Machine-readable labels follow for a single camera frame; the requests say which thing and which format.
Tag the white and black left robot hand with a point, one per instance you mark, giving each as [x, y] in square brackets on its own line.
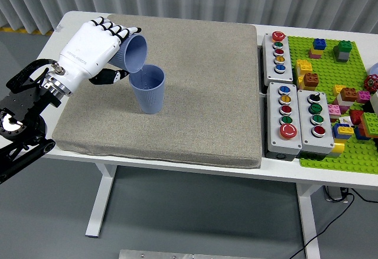
[88, 49]

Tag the blue ribbed cup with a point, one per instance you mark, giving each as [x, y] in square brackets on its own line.
[134, 52]
[149, 96]

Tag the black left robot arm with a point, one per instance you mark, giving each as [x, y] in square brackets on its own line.
[23, 108]

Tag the yellow floor tape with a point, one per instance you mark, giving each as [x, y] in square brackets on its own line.
[17, 29]

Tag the grey-brown mat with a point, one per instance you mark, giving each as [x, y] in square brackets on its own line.
[192, 93]

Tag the white table leg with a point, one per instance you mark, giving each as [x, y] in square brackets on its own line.
[308, 220]
[100, 200]

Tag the grey five-button control box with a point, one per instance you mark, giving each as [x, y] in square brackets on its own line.
[276, 135]
[285, 73]

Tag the brown toy brick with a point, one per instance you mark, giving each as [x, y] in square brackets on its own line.
[311, 79]
[348, 93]

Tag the pink toy brick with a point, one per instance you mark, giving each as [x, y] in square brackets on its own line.
[313, 56]
[333, 109]

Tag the blue toy brick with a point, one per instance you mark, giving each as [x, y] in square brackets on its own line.
[336, 132]
[319, 44]

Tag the green studded baseplate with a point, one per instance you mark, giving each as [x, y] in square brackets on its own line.
[327, 70]

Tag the grey toy brick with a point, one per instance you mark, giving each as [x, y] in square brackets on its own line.
[343, 57]

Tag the white printed toy brick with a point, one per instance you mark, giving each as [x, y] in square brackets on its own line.
[344, 120]

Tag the yellow round toy brick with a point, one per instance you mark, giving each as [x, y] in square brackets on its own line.
[338, 148]

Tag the red toy brick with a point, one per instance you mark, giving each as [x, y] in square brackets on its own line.
[355, 116]

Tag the magenta toy brick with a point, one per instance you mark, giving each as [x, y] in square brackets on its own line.
[363, 96]

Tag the red valve handwheel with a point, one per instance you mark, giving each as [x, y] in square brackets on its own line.
[370, 83]

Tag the grey power strip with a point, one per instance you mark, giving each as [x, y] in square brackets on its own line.
[335, 194]

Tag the pale blue bowl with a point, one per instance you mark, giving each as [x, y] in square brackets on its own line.
[375, 69]

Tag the large green toy brick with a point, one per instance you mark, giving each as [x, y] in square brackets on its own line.
[370, 121]

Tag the white block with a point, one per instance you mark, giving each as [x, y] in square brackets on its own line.
[375, 102]

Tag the grey selector switch control box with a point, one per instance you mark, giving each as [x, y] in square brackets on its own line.
[307, 123]

